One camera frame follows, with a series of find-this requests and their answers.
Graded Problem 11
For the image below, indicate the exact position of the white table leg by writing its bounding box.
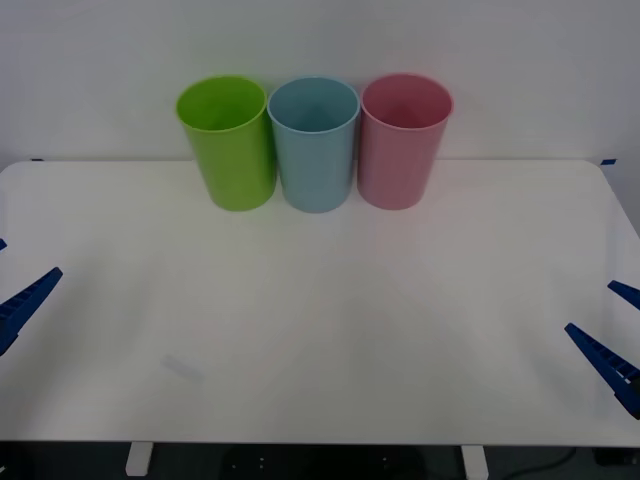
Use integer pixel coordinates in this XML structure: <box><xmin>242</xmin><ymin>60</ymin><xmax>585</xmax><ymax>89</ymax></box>
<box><xmin>124</xmin><ymin>442</ymin><xmax>154</xmax><ymax>477</ymax></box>
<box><xmin>459</xmin><ymin>444</ymin><xmax>489</xmax><ymax>480</ymax></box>

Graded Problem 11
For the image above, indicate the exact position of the pink plastic waste bin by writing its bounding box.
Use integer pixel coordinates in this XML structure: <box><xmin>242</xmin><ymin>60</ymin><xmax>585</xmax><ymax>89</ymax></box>
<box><xmin>356</xmin><ymin>72</ymin><xmax>455</xmax><ymax>211</ymax></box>

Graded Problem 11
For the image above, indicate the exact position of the black cable on floor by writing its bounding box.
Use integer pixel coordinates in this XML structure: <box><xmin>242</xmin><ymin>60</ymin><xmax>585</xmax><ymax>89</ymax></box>
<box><xmin>499</xmin><ymin>446</ymin><xmax>577</xmax><ymax>480</ymax></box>

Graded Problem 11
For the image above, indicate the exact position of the pale blue plastic waste bin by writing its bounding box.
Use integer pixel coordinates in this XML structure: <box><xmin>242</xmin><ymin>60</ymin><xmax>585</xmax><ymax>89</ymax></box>
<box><xmin>266</xmin><ymin>75</ymin><xmax>361</xmax><ymax>215</ymax></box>

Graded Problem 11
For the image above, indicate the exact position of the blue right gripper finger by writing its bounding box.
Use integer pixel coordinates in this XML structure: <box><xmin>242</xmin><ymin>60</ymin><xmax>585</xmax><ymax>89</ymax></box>
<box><xmin>564</xmin><ymin>322</ymin><xmax>640</xmax><ymax>420</ymax></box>
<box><xmin>607</xmin><ymin>280</ymin><xmax>640</xmax><ymax>312</ymax></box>

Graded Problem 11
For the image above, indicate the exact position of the green plastic waste bin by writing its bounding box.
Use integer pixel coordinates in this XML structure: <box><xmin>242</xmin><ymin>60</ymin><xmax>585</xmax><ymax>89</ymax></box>
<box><xmin>175</xmin><ymin>74</ymin><xmax>277</xmax><ymax>213</ymax></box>

